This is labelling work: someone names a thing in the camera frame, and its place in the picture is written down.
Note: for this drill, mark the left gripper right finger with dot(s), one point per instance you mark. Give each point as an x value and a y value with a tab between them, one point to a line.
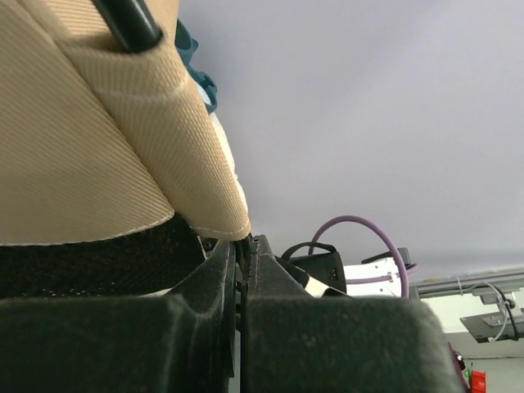
294	342

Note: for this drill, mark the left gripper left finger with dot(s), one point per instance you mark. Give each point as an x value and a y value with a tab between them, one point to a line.
179	342

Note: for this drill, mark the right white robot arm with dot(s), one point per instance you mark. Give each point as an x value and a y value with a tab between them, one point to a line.
318	268

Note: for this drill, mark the beige black pet tent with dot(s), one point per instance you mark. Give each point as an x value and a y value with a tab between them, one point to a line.
111	171

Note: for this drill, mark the teal double pet bowl stand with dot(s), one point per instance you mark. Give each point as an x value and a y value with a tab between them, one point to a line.
186	47

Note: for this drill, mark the aluminium frame rail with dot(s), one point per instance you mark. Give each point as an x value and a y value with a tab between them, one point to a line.
487	305

